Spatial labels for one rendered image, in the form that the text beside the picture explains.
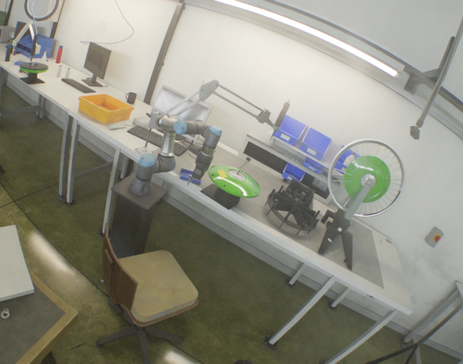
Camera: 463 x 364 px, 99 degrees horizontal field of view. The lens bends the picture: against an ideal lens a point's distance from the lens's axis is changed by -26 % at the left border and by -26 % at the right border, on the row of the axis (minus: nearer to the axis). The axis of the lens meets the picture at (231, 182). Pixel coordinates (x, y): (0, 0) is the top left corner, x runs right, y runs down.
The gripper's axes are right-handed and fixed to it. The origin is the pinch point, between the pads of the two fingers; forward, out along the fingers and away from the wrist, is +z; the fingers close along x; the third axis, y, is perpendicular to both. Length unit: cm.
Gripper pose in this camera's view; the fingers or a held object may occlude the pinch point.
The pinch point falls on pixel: (189, 184)
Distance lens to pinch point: 135.2
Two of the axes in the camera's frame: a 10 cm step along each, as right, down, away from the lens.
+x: 2.2, -3.7, 9.0
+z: -3.8, 8.2, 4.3
